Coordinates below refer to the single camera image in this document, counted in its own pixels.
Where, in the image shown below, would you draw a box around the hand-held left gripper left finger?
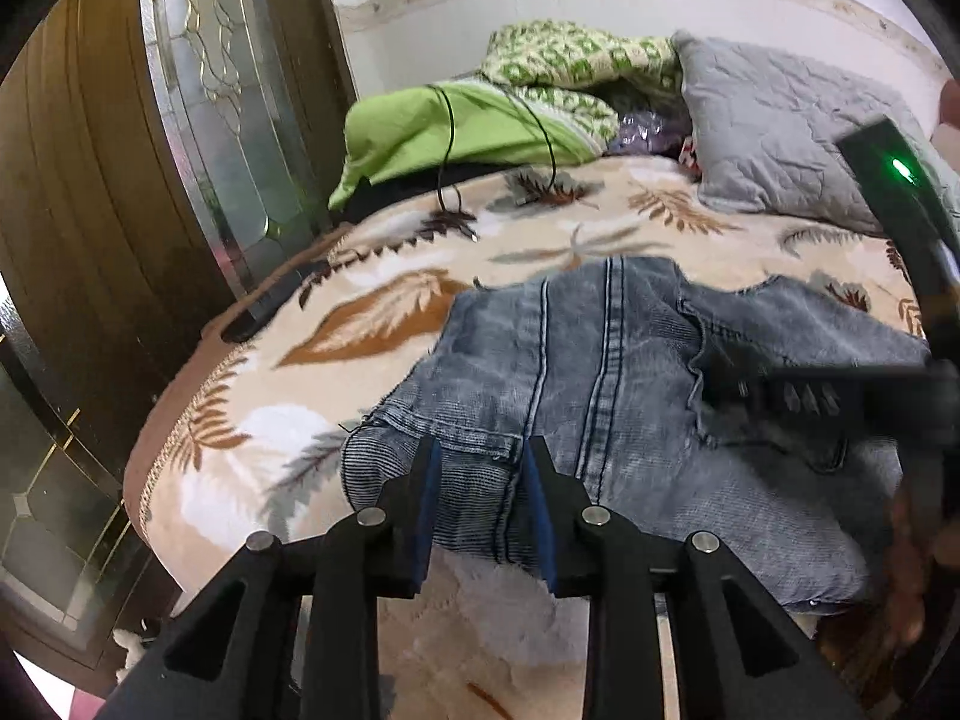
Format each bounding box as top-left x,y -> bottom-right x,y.
112,435 -> 443,720

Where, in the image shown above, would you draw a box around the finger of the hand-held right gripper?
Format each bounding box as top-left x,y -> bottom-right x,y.
705,360 -> 938,436

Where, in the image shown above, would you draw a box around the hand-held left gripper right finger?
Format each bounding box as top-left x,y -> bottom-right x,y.
521,435 -> 833,720

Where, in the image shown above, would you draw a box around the grey washed denim pants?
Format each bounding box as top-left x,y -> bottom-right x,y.
341,255 -> 935,608

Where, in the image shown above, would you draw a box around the person's right hand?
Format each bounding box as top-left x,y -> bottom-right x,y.
889,491 -> 950,646

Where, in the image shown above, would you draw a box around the grey quilted pillow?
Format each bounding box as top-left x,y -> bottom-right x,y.
671,30 -> 960,233

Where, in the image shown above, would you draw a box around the leaf print blanket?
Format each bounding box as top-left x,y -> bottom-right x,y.
124,154 -> 960,720

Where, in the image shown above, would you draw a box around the black flat object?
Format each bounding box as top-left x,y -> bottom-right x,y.
223,261 -> 332,344

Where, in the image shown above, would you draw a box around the purple cloth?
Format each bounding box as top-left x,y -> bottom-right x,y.
607,109 -> 695,158

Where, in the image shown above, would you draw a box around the black cloth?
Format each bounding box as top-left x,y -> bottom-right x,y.
349,161 -> 541,222

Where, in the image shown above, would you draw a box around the dark glass panel door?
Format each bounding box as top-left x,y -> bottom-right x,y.
0,292 -> 181,672

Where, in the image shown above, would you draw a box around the green patterned quilt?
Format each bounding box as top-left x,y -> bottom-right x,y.
480,21 -> 680,158

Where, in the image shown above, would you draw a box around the wooden door with patterned glass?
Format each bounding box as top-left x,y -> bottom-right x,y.
0,0 -> 357,421

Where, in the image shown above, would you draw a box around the thin black cable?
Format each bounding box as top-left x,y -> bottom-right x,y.
435,82 -> 560,241

